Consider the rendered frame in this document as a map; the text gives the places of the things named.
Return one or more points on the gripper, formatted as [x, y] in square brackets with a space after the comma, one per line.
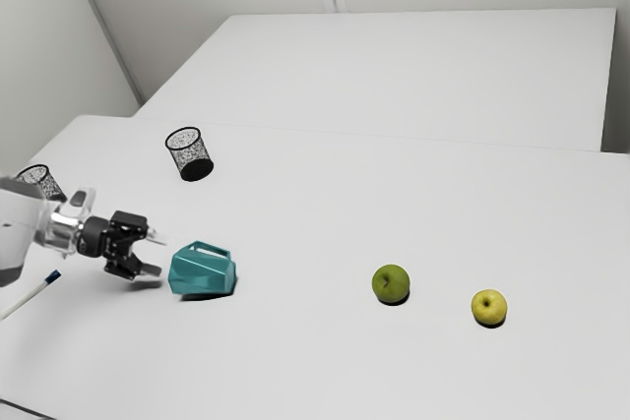
[101, 240]

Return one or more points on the teal faceted mug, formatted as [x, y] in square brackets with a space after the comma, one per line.
[203, 270]

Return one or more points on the black mesh pen holder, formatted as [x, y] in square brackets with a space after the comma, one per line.
[42, 184]
[189, 154]

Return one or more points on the white pen with blue cap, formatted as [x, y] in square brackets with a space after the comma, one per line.
[27, 296]

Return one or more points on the dark green apple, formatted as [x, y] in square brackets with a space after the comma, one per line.
[391, 283]

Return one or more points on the yellow-green apple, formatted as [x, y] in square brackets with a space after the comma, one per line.
[488, 307]

